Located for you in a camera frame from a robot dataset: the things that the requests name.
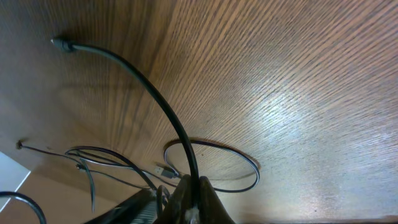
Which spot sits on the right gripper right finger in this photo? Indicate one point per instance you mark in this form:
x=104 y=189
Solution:
x=211 y=209

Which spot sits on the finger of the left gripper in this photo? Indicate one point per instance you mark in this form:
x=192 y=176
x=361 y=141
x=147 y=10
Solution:
x=140 y=208

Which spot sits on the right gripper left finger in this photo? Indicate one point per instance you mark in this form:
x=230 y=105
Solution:
x=180 y=202

